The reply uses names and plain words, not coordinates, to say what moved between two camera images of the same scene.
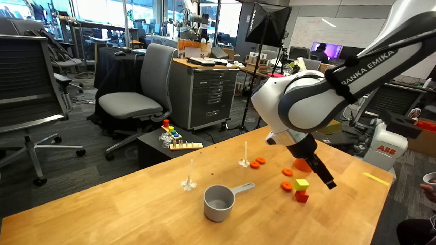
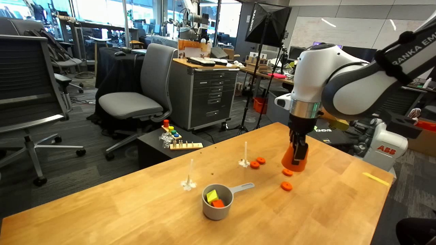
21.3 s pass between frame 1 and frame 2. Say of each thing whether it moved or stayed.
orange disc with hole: stayed
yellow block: moved
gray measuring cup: stayed
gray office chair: stayed
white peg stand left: stayed
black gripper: moved
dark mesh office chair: stayed
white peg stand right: stayed
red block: moved
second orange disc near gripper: stayed
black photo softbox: stayed
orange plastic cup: moved
